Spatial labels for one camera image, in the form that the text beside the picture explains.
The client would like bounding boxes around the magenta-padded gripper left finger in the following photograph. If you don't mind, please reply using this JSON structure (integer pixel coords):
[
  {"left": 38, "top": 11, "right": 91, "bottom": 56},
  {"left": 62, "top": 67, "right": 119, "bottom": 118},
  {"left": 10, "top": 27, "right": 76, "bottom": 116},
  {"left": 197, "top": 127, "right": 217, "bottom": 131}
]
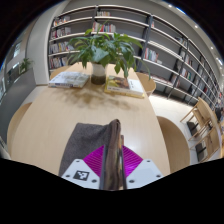
[{"left": 60, "top": 144, "right": 107, "bottom": 190}]

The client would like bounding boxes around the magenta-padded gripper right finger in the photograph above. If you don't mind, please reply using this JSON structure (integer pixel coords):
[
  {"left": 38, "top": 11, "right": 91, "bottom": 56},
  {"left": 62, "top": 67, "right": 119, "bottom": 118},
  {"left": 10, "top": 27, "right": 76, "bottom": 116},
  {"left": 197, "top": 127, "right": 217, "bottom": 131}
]
[{"left": 121, "top": 145, "right": 164, "bottom": 190}]

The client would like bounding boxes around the zigzag-striped grey towel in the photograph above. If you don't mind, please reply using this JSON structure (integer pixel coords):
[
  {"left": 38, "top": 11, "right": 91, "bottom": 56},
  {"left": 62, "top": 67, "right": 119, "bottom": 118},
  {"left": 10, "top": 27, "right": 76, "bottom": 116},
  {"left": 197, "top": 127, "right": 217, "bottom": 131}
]
[{"left": 58, "top": 118, "right": 129, "bottom": 191}]

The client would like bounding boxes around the round-backed wooden chair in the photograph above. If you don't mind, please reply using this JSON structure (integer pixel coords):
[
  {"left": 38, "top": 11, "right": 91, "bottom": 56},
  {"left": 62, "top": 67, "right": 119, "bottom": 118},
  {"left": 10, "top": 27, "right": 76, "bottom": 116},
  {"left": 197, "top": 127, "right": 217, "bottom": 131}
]
[
  {"left": 135, "top": 71, "right": 157, "bottom": 98},
  {"left": 49, "top": 64, "right": 73, "bottom": 81},
  {"left": 156, "top": 115, "right": 191, "bottom": 167},
  {"left": 6, "top": 101, "right": 33, "bottom": 155}
]

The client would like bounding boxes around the yellow-edged book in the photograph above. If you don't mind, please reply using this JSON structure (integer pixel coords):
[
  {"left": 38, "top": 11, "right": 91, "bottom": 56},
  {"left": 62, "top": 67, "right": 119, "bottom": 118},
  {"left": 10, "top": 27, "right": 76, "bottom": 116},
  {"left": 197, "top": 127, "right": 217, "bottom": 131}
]
[{"left": 103, "top": 75, "right": 146, "bottom": 100}]

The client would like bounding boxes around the white magazine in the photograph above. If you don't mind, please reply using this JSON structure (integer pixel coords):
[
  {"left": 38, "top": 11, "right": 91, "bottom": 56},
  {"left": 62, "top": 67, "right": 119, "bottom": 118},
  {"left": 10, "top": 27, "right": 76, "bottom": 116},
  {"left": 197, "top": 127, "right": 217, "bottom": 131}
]
[{"left": 47, "top": 70, "right": 91, "bottom": 90}]

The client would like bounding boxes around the green potted plant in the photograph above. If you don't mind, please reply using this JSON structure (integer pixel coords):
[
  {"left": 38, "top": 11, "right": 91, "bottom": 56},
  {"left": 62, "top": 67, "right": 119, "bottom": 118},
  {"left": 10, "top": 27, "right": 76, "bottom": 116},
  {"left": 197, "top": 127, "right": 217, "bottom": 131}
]
[{"left": 66, "top": 21, "right": 152, "bottom": 86}]

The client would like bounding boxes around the small green floor plant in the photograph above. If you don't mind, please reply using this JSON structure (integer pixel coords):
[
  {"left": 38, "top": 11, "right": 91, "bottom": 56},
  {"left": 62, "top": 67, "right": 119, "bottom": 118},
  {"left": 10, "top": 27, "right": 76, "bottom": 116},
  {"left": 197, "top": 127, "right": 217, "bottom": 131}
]
[{"left": 18, "top": 57, "right": 35, "bottom": 75}]

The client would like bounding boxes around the grey bookshelf unit with books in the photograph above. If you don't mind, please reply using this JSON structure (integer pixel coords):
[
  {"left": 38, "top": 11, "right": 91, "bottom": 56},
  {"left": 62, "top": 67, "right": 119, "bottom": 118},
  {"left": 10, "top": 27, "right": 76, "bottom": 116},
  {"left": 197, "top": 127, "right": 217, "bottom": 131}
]
[{"left": 48, "top": 4, "right": 224, "bottom": 112}]

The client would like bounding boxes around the group of ceiling lights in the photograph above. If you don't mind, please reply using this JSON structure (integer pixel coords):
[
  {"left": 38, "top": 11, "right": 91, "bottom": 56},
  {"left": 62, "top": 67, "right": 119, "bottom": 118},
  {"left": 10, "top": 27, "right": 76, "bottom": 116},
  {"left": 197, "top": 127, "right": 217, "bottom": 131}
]
[{"left": 166, "top": 2, "right": 224, "bottom": 68}]

